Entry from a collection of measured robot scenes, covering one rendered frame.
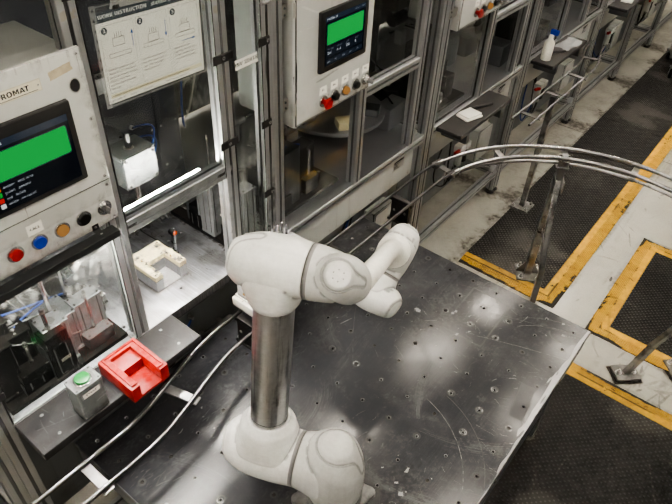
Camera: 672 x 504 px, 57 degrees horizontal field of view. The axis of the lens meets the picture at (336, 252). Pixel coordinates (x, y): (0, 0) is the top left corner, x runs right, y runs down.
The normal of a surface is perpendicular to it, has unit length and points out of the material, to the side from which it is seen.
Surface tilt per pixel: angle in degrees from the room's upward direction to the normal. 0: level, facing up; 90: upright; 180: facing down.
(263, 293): 86
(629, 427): 0
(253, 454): 77
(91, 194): 90
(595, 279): 0
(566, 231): 0
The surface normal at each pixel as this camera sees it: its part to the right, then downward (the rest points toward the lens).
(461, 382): 0.04, -0.76
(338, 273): 0.00, -0.09
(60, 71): 0.80, 0.41
